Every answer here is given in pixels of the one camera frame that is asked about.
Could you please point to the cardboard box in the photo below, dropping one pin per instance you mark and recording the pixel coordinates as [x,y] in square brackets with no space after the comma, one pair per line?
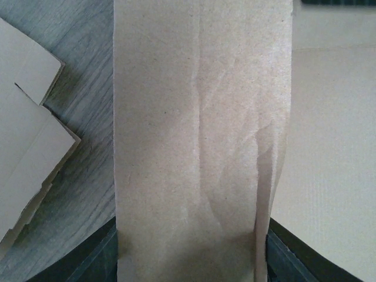
[231,114]

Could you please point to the stack of flat cardboard blanks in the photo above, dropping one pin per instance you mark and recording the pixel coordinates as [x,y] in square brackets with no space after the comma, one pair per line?
[34,143]

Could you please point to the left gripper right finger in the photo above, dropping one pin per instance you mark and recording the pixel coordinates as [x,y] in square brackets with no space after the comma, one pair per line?
[290,259]

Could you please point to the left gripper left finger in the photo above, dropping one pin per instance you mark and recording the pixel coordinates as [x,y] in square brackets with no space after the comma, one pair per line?
[95,259]

